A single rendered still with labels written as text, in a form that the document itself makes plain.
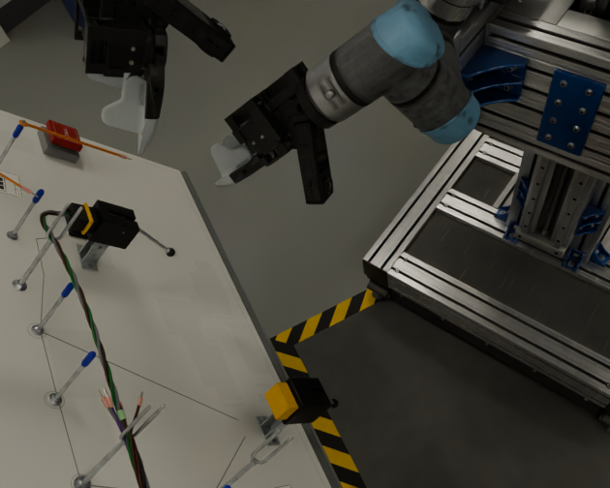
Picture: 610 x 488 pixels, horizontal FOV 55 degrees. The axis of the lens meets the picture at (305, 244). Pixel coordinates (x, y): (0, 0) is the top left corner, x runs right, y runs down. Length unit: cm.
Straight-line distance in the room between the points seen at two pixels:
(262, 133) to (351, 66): 15
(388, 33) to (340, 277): 144
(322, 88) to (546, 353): 116
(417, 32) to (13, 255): 56
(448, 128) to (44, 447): 57
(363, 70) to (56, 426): 51
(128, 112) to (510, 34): 70
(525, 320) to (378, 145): 98
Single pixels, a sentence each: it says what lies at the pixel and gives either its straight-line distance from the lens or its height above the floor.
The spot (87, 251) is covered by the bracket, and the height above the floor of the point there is 111.
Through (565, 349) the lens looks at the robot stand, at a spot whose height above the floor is 23.
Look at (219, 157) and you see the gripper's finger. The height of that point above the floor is 118.
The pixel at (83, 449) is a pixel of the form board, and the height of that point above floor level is 116.
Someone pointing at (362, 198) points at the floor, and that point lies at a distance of 221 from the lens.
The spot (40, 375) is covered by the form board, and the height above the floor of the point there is 119.
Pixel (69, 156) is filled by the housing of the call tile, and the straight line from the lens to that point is 106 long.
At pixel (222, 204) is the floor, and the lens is 231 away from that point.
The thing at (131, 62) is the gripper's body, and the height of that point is 138.
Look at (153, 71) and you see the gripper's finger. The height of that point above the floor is 137.
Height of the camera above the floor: 176
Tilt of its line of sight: 56 degrees down
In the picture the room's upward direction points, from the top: 15 degrees counter-clockwise
